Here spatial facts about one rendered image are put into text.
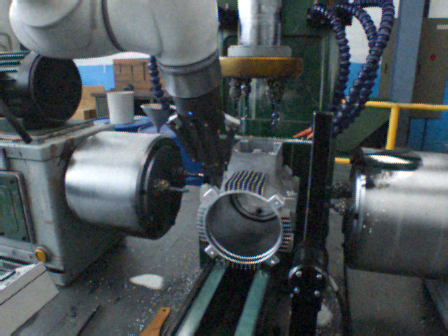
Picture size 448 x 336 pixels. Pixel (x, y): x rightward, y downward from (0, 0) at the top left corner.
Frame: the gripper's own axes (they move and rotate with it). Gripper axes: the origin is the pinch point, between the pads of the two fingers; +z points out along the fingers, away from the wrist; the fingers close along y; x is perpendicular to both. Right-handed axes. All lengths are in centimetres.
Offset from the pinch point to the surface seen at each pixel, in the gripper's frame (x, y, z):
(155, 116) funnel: -111, 83, 78
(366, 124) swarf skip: -327, -82, 254
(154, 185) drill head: 1.1, 14.2, 4.5
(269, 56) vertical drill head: -16.7, -8.9, -15.8
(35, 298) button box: 33.1, 12.8, -11.5
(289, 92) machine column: -33.3, -10.8, 3.8
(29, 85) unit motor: -8.1, 43.8, -14.8
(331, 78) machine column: -34.6, -21.3, 0.0
